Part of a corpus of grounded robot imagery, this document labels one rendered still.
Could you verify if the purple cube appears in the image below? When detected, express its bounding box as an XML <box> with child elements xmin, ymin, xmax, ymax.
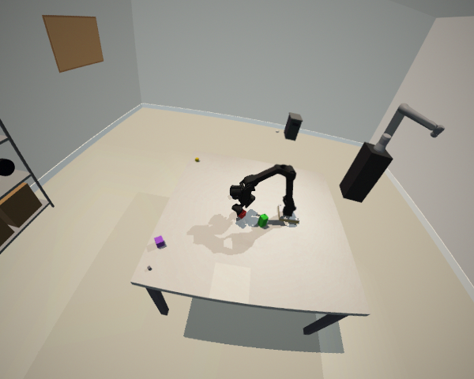
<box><xmin>154</xmin><ymin>235</ymin><xmax>165</xmax><ymax>248</ymax></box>

